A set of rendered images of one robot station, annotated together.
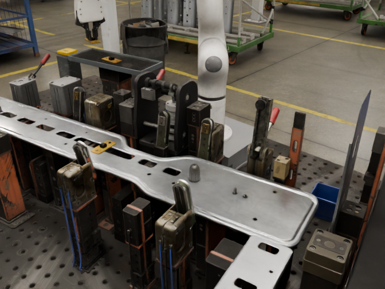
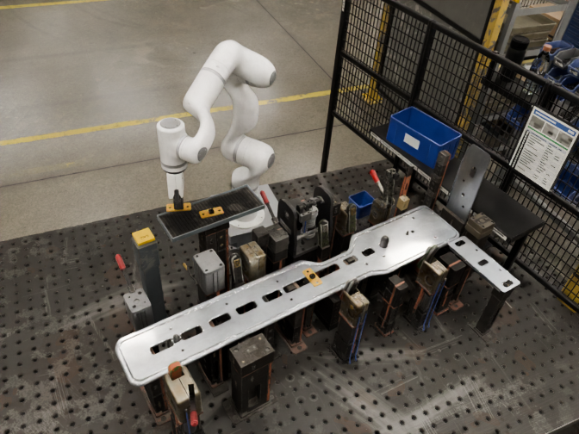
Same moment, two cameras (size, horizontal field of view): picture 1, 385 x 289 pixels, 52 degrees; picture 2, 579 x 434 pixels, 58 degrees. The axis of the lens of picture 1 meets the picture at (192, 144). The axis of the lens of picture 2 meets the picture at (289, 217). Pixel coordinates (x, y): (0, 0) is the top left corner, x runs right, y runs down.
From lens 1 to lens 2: 1.84 m
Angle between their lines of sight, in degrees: 55
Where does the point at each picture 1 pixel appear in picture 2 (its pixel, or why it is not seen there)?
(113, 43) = not seen: outside the picture
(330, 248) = (485, 221)
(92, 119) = (258, 270)
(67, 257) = (335, 366)
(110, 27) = not seen: outside the picture
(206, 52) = (264, 154)
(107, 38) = not seen: outside the picture
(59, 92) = (221, 272)
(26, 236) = (294, 391)
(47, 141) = (278, 310)
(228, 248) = (448, 258)
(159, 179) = (376, 261)
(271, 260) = (469, 246)
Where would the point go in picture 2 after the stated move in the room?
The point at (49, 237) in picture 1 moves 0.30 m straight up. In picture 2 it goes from (304, 374) to (312, 326)
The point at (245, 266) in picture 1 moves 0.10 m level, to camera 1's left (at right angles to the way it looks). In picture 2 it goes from (470, 257) to (465, 274)
